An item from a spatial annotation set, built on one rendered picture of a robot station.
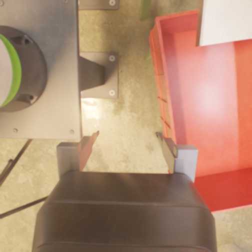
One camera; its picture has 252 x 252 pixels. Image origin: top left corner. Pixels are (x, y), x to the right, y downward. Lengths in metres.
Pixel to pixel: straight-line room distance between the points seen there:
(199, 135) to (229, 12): 0.48
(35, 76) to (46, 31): 0.08
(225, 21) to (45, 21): 0.35
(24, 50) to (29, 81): 0.05
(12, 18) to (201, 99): 0.64
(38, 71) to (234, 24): 0.40
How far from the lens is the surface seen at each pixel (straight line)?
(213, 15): 0.46
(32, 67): 0.34
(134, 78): 1.26
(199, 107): 0.77
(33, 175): 1.63
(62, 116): 0.36
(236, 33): 0.50
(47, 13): 0.38
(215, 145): 0.84
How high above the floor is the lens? 1.25
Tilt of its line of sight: 75 degrees down
